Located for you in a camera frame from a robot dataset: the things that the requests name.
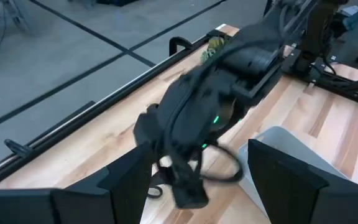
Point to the black aluminium table frame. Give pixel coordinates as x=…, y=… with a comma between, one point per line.
x=42, y=147

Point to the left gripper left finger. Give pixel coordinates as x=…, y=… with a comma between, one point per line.
x=73, y=205

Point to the potted green succulent plant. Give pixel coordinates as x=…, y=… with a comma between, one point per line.
x=213, y=49

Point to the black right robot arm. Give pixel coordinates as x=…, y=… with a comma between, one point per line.
x=259, y=34

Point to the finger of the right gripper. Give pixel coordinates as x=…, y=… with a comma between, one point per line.
x=197, y=193
x=177, y=183

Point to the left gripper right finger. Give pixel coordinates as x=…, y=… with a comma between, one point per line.
x=306, y=202

